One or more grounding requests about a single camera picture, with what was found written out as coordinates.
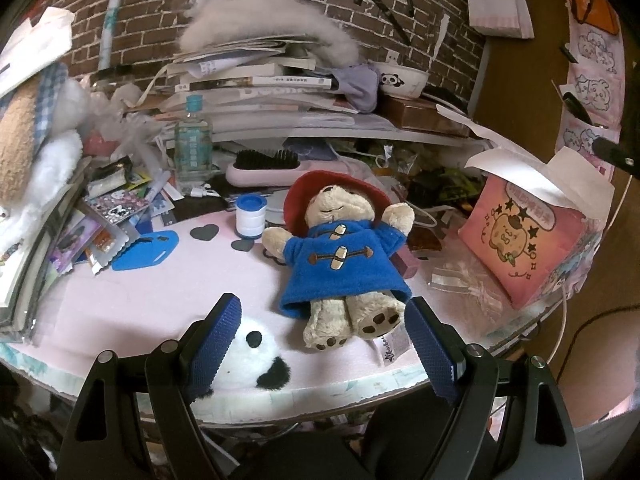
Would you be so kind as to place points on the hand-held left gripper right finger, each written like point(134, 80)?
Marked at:
point(432, 350)

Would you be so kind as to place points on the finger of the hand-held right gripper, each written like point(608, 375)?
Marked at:
point(617, 156)

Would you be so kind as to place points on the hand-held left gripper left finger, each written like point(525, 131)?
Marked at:
point(215, 345)

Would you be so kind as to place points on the white panda plush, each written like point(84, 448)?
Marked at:
point(245, 366)

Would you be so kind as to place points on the clear plastic bag with ribbon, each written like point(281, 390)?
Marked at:
point(460, 277)

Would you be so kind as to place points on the pink cartoon paper box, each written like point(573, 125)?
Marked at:
point(520, 240)

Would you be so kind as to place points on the teddy bear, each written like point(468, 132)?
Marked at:
point(340, 260)

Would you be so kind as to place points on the black comb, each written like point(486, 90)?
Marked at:
point(576, 106)

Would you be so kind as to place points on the small maroon box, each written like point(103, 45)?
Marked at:
point(406, 262)

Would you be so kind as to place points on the dark heart sticker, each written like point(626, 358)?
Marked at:
point(242, 245)
point(204, 233)

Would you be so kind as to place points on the brown wallet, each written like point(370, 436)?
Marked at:
point(425, 240)

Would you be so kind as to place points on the blue plastic tag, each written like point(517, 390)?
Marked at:
point(129, 261)

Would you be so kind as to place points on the white tape roll blue cap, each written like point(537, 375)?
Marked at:
point(250, 220)

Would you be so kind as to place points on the orange paper bag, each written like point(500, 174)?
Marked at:
point(600, 15)

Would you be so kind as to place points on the pile of sticker packets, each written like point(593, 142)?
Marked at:
point(115, 205)

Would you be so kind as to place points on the pink hairbrush black bristles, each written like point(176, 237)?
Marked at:
point(280, 175)

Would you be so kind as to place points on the leaning stack of books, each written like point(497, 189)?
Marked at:
point(30, 280)

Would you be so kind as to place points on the clear bottle blue cap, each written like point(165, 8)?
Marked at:
point(192, 150)

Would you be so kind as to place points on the pink striped paper bag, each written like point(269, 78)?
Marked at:
point(495, 0)

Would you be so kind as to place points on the brown box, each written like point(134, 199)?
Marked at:
point(420, 115)

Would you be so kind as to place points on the white paper strip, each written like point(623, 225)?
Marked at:
point(441, 35)

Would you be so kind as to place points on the white panda bowl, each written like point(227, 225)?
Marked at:
point(400, 82)

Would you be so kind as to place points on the stack of books and papers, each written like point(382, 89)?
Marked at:
point(260, 95)

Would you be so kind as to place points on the black tape strips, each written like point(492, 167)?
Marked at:
point(395, 15)

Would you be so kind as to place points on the purple cloth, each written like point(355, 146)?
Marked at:
point(360, 90)

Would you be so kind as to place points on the brown and white gingham plush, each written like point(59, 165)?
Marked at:
point(20, 135)

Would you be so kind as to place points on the grey fluffy fur piece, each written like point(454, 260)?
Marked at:
point(260, 15)

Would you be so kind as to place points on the rolled poster tube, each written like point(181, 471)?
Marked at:
point(112, 15)

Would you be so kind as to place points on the white paper bag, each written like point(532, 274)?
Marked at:
point(35, 40)

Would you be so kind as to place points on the cartoon wall organizer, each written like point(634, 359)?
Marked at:
point(595, 50)

